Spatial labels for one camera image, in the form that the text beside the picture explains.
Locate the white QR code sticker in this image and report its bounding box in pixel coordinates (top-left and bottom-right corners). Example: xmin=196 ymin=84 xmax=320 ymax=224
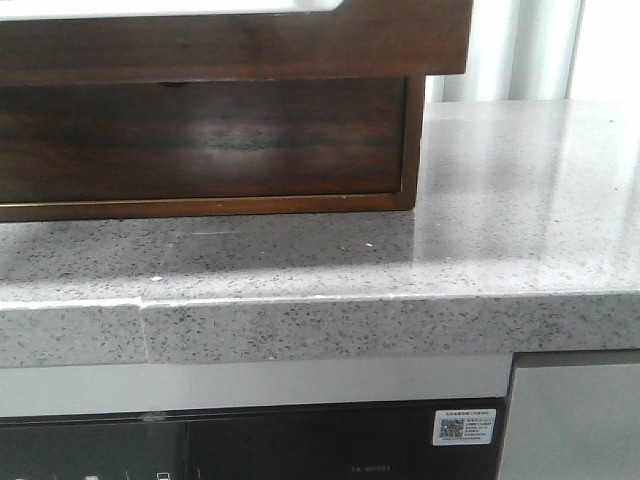
xmin=432 ymin=408 xmax=497 ymax=446

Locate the grey cabinet door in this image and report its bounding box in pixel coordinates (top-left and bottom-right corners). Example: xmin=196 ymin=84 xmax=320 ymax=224
xmin=498 ymin=349 xmax=639 ymax=479

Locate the wooden drawer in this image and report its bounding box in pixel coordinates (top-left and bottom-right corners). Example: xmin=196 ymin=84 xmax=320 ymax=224
xmin=1 ymin=1 xmax=473 ymax=86

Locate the dark wooden drawer cabinet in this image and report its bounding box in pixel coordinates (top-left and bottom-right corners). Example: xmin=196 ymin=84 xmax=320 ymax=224
xmin=1 ymin=75 xmax=424 ymax=222

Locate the black built-in appliance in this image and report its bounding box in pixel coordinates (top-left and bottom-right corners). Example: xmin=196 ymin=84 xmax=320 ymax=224
xmin=1 ymin=397 xmax=506 ymax=479

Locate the grey curtain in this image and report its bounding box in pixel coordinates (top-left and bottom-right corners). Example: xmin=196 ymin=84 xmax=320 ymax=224
xmin=424 ymin=0 xmax=640 ymax=105

